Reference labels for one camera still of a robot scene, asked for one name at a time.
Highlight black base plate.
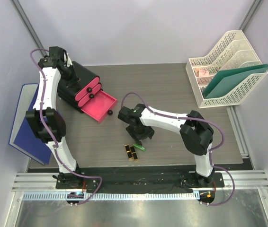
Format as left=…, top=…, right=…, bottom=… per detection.
left=53, top=165, right=225, bottom=193

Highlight aluminium rail frame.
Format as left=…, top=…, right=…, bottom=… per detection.
left=12, top=171, right=268, bottom=194

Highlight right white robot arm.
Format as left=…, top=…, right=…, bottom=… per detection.
left=118, top=104, right=214, bottom=187

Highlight pink drawer front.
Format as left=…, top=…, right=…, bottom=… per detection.
left=78, top=90, right=117, bottom=123

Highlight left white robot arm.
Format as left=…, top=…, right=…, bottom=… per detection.
left=26, top=46, right=83, bottom=189

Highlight white mesh file rack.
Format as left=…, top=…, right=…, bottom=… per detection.
left=186, top=30, right=268, bottom=108

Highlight green lipstick tube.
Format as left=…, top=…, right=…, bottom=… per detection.
left=133, top=143, right=146, bottom=151

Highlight green folder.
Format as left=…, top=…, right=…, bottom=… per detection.
left=203, top=64, right=268, bottom=99

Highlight slotted cable duct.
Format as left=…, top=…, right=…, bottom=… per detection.
left=22, top=191, right=200, bottom=201

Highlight pink paper note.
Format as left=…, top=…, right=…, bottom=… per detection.
left=197, top=70, right=209, bottom=78

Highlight blue binder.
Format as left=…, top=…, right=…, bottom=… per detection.
left=9, top=84, right=52, bottom=165

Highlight black drawer organizer cabinet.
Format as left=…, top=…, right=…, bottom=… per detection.
left=57, top=63, right=100, bottom=112

